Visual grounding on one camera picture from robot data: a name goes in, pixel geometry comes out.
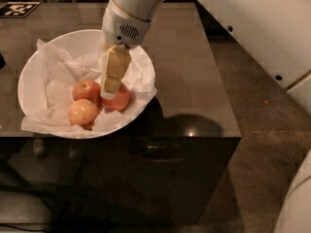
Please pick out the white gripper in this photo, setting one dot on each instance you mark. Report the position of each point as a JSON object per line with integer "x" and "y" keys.
{"x": 122, "y": 27}

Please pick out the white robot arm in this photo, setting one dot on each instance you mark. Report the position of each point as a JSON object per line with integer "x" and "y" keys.
{"x": 264, "y": 55}

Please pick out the pale red apple front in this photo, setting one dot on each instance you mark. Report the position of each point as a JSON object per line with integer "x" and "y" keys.
{"x": 82, "y": 112}

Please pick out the white crumpled paper liner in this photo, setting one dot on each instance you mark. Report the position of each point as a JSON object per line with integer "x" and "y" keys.
{"x": 64, "y": 68}

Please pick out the black white fiducial marker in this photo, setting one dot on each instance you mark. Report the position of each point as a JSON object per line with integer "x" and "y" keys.
{"x": 17, "y": 9}

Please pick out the small black object left edge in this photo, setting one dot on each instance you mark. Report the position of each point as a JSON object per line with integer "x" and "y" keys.
{"x": 2, "y": 61}

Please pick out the dark glossy table cabinet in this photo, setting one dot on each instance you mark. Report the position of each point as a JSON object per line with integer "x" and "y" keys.
{"x": 162, "y": 168}

